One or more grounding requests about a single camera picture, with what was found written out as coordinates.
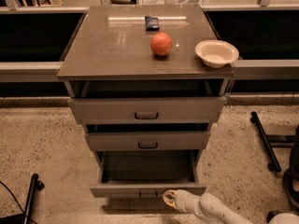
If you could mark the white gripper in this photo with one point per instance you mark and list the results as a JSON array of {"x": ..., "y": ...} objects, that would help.
[{"x": 181, "y": 199}]

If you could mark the grey bottom drawer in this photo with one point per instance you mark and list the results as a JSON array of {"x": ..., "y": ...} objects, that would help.
[{"x": 146, "y": 174}]

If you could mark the grey drawer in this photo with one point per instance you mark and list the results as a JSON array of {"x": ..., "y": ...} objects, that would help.
[
  {"x": 147, "y": 141},
  {"x": 146, "y": 110},
  {"x": 146, "y": 174}
]

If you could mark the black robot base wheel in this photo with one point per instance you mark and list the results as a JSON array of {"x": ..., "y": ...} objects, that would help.
[{"x": 291, "y": 187}]

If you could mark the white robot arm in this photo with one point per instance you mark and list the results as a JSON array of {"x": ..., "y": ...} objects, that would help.
[{"x": 212, "y": 210}]

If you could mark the grey middle drawer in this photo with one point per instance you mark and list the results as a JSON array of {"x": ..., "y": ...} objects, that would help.
[{"x": 147, "y": 141}]

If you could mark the grey top drawer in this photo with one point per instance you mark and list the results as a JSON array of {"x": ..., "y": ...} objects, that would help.
[{"x": 146, "y": 110}]

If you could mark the grey drawer cabinet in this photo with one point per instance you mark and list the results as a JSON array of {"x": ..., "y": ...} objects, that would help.
[{"x": 111, "y": 58}]

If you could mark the black stand leg right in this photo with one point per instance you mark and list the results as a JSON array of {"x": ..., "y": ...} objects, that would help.
[{"x": 270, "y": 142}]

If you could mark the black stand leg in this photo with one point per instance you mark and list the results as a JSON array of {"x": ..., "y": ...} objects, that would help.
[
  {"x": 25, "y": 216},
  {"x": 270, "y": 142}
]

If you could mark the black stand leg left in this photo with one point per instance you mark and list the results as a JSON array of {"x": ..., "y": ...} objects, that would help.
[{"x": 25, "y": 216}]

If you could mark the white bowl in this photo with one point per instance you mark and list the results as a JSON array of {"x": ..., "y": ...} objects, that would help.
[{"x": 216, "y": 53}]

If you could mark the red apple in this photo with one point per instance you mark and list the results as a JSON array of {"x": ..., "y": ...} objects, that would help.
[{"x": 161, "y": 44}]

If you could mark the dark blue snack packet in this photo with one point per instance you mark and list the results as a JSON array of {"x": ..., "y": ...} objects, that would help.
[{"x": 152, "y": 23}]

